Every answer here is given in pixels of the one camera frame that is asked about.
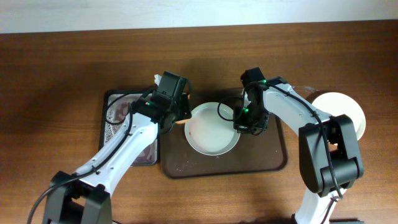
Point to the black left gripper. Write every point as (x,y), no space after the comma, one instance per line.
(182,113)

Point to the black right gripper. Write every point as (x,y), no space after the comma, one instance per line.
(249,126)

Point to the white plate with red smears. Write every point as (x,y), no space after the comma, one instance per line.
(210,130)

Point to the white plate with red stains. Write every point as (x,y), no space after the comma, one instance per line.
(337,104)

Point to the orange green scrubbing sponge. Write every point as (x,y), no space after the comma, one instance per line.
(184,111)

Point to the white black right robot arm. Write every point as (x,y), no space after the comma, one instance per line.
(329,156)

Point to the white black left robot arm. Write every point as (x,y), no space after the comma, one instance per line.
(85,196)

